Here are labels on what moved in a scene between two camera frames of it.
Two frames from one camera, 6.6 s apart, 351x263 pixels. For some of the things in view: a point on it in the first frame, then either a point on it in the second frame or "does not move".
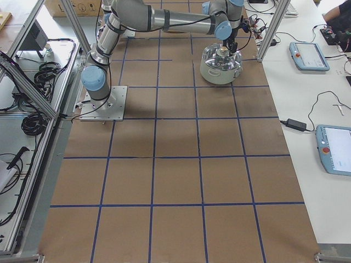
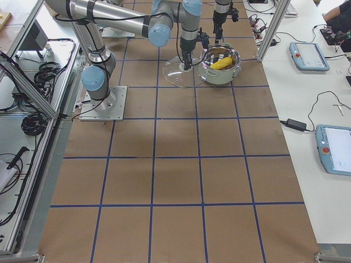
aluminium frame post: x=273 y=30 does not move
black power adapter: x=295 y=124 does not move
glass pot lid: x=215 y=56 -> x=174 y=72
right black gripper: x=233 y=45 -> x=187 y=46
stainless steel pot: x=219 y=76 does not move
